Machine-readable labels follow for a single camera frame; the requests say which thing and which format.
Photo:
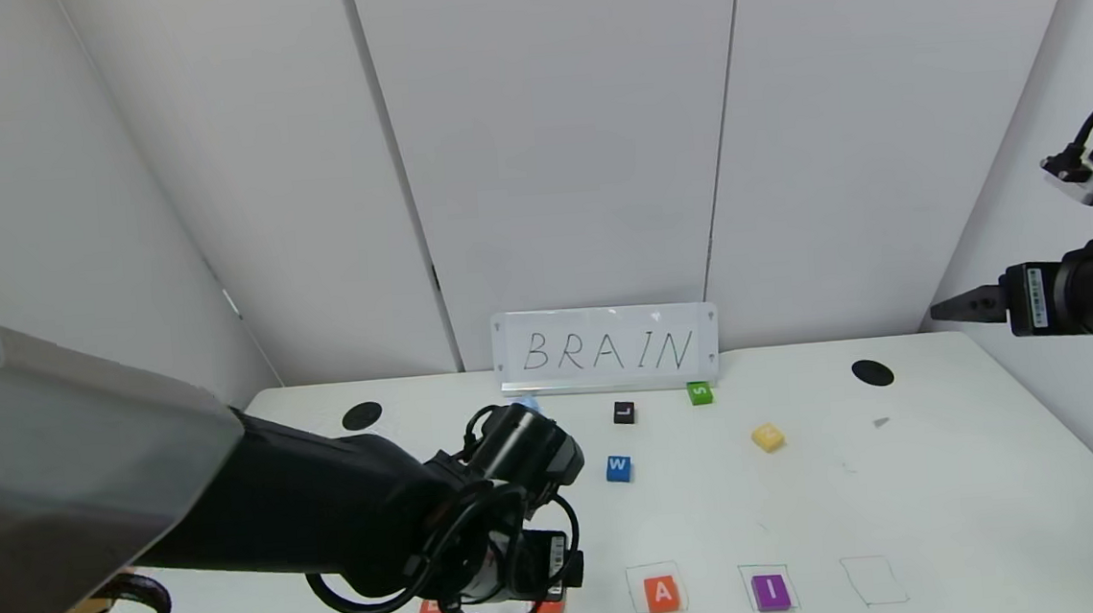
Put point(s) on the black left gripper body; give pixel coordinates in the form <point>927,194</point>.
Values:
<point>556,560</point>

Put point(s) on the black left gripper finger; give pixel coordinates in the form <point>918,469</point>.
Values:
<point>575,569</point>

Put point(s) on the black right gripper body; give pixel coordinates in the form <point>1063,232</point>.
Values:
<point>1031,300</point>

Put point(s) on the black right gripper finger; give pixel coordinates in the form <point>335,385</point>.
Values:
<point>981,306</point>

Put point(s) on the orange block letter A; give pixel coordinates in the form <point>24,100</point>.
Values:
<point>554,609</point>
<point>662,594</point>

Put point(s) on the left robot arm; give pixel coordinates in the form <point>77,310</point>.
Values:
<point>85,454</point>

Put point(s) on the blue block letter W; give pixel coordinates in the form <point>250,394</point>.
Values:
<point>618,469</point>

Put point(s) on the black round table grommet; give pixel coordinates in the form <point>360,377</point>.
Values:
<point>872,373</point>
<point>362,416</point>

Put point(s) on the light blue block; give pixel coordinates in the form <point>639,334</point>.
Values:
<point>527,402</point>

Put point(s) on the black block letter L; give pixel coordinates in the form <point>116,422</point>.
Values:
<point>623,413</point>

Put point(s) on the purple block letter I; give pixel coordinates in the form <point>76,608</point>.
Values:
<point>771,592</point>

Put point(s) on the green block letter S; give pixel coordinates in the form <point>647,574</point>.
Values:
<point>700,394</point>

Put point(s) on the white sign reading BRAIN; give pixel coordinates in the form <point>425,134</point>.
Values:
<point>607,350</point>

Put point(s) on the yellow block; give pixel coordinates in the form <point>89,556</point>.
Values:
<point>767,438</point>

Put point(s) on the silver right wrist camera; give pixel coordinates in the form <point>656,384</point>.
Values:
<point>1091,184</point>

